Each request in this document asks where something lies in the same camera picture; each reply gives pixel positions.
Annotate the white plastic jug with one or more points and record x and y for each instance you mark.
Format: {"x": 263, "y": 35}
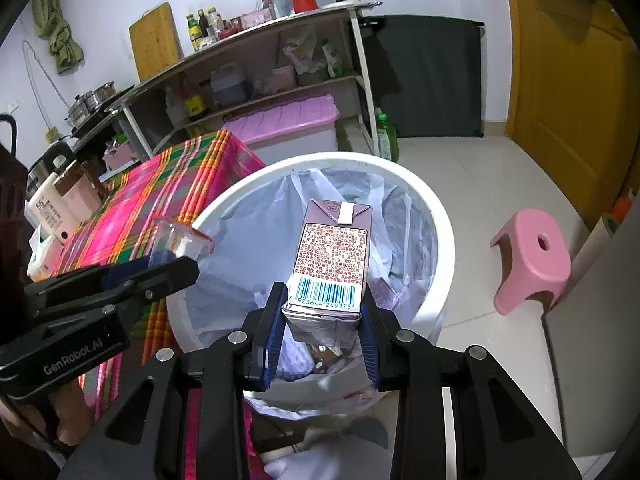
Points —
{"x": 176, "y": 107}

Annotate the dark sauce bottle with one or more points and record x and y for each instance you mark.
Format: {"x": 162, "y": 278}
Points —
{"x": 203, "y": 25}

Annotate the beige container with brown lid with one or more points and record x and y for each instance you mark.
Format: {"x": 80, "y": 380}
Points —
{"x": 80, "y": 195}

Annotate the clear plastic cup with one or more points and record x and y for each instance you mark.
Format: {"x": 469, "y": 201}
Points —
{"x": 175, "y": 240}

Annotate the clear oil bottle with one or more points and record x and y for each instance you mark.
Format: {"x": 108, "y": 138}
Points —
{"x": 215, "y": 25}

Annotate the green hanging cloth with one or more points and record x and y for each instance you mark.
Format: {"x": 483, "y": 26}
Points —
{"x": 60, "y": 40}

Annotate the steel kitchen shelf unit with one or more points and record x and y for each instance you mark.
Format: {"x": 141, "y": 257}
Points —
{"x": 260, "y": 30}

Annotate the dark liquid jug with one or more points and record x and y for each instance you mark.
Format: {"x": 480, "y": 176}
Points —
{"x": 229, "y": 87}

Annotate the white lotion bottle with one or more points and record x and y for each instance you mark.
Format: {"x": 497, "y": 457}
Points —
{"x": 46, "y": 210}

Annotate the pink milk carton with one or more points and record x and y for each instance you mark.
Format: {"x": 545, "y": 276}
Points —
{"x": 330, "y": 260}

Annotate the yellow wooden door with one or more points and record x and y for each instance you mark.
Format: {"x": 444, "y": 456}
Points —
{"x": 560, "y": 85}

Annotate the pink green plaid tablecloth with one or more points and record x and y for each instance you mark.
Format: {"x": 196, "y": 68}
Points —
{"x": 150, "y": 195}

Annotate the pink plastic stool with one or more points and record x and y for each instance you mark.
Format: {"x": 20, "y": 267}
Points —
{"x": 520, "y": 260}

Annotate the white round trash bin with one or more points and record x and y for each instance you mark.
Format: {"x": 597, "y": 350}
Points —
{"x": 440, "y": 240}

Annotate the green glass bottle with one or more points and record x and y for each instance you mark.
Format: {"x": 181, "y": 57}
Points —
{"x": 194, "y": 35}

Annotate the white wall socket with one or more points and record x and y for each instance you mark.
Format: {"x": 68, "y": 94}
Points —
{"x": 11, "y": 105}

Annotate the translucent bin liner bag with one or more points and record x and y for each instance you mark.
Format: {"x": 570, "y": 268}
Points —
{"x": 240, "y": 240}

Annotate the yellow label bottle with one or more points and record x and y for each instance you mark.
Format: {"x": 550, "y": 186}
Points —
{"x": 196, "y": 102}

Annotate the black folding panel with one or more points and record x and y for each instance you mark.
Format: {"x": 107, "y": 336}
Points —
{"x": 425, "y": 75}

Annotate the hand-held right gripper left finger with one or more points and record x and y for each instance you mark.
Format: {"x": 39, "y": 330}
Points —
{"x": 275, "y": 345}

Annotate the steel rice cooker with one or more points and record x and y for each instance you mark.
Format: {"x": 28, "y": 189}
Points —
{"x": 47, "y": 160}

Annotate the plastic bags on shelf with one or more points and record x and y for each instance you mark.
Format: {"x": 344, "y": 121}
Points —
{"x": 310, "y": 57}

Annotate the purple cloth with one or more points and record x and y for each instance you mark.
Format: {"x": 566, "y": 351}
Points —
{"x": 382, "y": 295}

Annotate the wooden cutting board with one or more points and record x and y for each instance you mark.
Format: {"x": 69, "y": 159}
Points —
{"x": 155, "y": 42}

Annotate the grey cabinet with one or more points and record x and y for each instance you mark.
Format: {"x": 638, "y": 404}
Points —
{"x": 590, "y": 360}

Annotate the yellow power strip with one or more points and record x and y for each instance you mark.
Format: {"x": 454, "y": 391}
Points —
{"x": 51, "y": 136}

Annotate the pink basket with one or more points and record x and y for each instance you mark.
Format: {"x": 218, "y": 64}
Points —
{"x": 121, "y": 155}

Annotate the pink utensil box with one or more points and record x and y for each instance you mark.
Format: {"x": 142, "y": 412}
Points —
{"x": 256, "y": 20}

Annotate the white yellow tissue pack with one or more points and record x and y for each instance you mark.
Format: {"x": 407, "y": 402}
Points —
{"x": 44, "y": 257}

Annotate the small plastic food container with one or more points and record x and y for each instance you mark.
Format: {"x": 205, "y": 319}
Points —
{"x": 283, "y": 80}

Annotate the storage box with pink lid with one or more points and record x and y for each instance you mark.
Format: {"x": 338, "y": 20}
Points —
{"x": 280, "y": 120}

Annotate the steel pot with lid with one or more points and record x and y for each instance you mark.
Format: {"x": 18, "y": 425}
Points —
{"x": 80, "y": 110}
{"x": 101, "y": 95}

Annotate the green plastic bottle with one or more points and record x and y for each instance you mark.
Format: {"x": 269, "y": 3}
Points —
{"x": 386, "y": 137}

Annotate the black cooktop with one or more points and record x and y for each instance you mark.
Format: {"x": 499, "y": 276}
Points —
{"x": 117, "y": 102}

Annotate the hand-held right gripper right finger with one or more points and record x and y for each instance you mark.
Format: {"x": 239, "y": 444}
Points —
{"x": 371, "y": 355}

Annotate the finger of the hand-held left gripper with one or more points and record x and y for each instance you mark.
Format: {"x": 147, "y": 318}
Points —
{"x": 175, "y": 272}
{"x": 130, "y": 270}

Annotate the person's left hand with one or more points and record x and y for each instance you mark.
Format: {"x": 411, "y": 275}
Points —
{"x": 72, "y": 415}

